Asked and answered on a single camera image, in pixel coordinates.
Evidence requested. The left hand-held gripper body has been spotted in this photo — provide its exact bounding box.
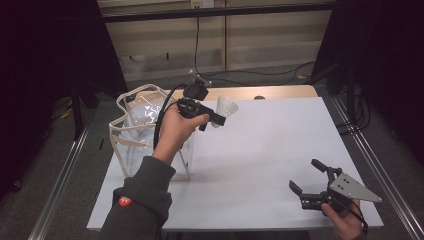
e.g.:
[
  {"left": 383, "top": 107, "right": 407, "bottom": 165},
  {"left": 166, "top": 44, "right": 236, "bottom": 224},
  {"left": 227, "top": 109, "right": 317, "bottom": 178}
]
[{"left": 176, "top": 69, "right": 214, "bottom": 133}]

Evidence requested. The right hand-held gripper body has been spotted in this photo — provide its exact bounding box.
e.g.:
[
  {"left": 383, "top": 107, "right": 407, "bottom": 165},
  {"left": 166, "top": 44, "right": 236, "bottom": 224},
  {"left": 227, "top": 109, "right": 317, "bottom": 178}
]
[{"left": 299, "top": 170, "right": 383, "bottom": 214}]

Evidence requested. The white shuttlecock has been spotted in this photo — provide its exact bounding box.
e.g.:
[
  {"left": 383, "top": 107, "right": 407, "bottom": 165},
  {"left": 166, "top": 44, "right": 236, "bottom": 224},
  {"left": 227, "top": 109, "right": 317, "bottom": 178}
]
[{"left": 210, "top": 95, "right": 240, "bottom": 129}]

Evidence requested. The clear plastic bag beige trim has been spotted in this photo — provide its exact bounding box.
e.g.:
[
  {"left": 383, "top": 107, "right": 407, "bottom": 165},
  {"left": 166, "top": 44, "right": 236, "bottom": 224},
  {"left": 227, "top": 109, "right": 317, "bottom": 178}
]
[{"left": 108, "top": 83, "right": 197, "bottom": 182}]

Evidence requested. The person's right hand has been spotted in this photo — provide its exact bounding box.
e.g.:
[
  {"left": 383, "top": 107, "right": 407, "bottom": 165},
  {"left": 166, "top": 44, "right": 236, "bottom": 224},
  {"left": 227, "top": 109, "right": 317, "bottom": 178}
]
[{"left": 320, "top": 199, "right": 364, "bottom": 240}]

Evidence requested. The person's left hand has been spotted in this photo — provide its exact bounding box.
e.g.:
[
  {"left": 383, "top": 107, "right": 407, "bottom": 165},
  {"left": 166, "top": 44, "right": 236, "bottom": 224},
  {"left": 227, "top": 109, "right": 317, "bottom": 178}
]
[{"left": 152, "top": 105, "right": 211, "bottom": 166}]

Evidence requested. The white table cover sheet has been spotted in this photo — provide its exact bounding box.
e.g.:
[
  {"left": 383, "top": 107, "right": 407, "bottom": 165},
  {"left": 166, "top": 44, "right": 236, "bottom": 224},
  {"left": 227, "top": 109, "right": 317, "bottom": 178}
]
[{"left": 86, "top": 96, "right": 384, "bottom": 232}]

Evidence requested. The black horizontal metal bar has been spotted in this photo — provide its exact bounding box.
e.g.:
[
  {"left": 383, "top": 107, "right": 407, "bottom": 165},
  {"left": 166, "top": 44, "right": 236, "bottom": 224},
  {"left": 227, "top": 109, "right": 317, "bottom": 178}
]
[{"left": 101, "top": 3, "right": 336, "bottom": 24}]

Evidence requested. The black metal stand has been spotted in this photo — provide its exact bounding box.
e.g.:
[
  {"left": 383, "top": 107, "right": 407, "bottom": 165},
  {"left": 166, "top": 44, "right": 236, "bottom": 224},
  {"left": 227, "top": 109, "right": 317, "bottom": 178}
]
[{"left": 71, "top": 83, "right": 84, "bottom": 141}]

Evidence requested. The black curtain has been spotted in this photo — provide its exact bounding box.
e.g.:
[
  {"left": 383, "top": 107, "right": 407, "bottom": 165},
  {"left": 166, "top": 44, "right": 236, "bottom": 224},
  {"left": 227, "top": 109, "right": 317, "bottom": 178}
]
[
  {"left": 311, "top": 0, "right": 424, "bottom": 164},
  {"left": 0, "top": 0, "right": 128, "bottom": 201}
]

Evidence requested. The metal floor rail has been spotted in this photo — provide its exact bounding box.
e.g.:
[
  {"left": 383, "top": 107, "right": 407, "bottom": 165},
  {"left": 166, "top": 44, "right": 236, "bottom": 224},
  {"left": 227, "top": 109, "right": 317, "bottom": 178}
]
[
  {"left": 331, "top": 96, "right": 424, "bottom": 240},
  {"left": 28, "top": 119, "right": 94, "bottom": 240}
]

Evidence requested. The right hand-held gripper black cable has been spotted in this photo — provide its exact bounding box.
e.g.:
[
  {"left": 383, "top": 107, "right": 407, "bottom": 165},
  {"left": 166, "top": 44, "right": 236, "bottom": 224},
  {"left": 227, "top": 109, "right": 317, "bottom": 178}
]
[{"left": 336, "top": 196, "right": 369, "bottom": 234}]

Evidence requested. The hand-held gripper black cable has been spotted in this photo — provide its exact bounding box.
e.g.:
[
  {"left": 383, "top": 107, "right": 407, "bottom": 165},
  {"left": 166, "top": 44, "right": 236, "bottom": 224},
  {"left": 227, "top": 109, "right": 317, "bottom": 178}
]
[
  {"left": 153, "top": 83, "right": 188, "bottom": 151},
  {"left": 336, "top": 196, "right": 369, "bottom": 234}
]

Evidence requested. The long black floor cable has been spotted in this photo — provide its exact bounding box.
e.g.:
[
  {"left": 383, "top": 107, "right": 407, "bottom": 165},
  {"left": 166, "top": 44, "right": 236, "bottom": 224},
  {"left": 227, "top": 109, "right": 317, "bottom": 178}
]
[{"left": 194, "top": 16, "right": 316, "bottom": 87}]

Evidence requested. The left hand-held gripper black cable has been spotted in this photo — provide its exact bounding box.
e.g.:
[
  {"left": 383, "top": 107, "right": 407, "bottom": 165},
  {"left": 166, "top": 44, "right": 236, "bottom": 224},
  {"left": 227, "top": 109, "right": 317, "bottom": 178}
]
[{"left": 153, "top": 83, "right": 188, "bottom": 151}]

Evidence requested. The bundle of black floor cables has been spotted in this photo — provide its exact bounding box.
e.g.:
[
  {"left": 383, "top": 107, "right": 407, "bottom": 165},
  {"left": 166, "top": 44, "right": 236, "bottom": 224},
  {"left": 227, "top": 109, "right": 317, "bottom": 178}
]
[{"left": 336, "top": 83, "right": 371, "bottom": 134}]

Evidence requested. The white wall socket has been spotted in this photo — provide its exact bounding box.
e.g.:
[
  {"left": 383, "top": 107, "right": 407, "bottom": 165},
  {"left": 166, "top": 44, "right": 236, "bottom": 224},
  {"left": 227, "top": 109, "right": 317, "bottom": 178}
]
[{"left": 190, "top": 0, "right": 215, "bottom": 9}]

